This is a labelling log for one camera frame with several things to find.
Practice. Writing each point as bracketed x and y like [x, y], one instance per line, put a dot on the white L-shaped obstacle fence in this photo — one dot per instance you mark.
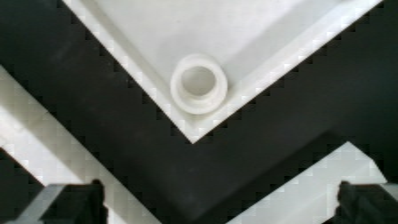
[56, 159]

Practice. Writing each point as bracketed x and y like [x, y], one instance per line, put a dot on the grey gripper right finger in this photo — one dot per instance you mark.
[390, 187]

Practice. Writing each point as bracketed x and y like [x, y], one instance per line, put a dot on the white square tabletop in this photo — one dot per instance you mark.
[207, 49]

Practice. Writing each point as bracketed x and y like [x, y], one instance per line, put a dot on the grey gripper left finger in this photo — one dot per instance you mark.
[40, 205]

